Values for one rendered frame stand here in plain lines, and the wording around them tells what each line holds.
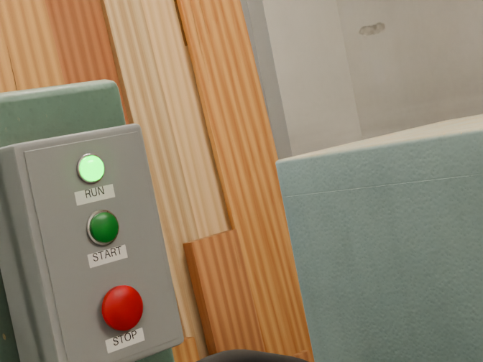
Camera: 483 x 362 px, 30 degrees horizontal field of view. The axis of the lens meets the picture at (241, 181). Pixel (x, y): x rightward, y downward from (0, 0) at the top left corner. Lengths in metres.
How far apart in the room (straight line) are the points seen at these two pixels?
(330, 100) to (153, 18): 0.80
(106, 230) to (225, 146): 1.83
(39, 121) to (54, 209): 0.09
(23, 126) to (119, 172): 0.08
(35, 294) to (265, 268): 1.89
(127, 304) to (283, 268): 1.92
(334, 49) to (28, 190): 2.50
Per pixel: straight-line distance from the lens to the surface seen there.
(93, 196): 0.60
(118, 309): 0.60
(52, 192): 0.59
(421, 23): 2.88
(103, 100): 0.69
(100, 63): 2.27
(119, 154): 0.62
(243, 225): 2.42
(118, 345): 0.61
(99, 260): 0.60
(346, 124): 3.01
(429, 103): 2.89
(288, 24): 2.89
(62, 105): 0.67
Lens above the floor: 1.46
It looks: 3 degrees down
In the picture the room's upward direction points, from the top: 11 degrees counter-clockwise
